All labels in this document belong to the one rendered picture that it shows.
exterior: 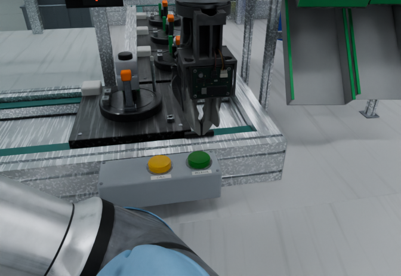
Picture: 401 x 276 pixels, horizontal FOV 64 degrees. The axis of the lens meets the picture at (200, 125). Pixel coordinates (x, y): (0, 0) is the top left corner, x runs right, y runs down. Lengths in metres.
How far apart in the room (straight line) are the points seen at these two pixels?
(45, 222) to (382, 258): 0.51
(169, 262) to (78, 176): 0.43
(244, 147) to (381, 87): 0.36
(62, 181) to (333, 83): 0.59
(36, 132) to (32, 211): 0.52
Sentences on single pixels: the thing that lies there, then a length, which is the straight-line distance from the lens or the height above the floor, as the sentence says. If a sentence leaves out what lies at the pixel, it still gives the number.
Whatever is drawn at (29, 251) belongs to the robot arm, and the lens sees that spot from 0.31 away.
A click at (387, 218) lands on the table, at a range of 0.71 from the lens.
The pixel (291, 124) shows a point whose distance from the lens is 0.91.
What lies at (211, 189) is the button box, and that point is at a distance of 0.58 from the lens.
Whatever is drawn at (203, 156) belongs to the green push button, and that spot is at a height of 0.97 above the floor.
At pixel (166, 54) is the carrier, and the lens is 1.00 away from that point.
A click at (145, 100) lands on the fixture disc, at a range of 0.73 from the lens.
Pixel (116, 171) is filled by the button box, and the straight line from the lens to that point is 0.58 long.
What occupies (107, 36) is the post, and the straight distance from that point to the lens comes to 0.83.
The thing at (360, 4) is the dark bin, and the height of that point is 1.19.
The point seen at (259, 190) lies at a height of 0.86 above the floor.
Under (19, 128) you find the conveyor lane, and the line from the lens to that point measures 0.86.
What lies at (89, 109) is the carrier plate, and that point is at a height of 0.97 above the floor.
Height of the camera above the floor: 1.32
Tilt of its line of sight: 32 degrees down
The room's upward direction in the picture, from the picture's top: straight up
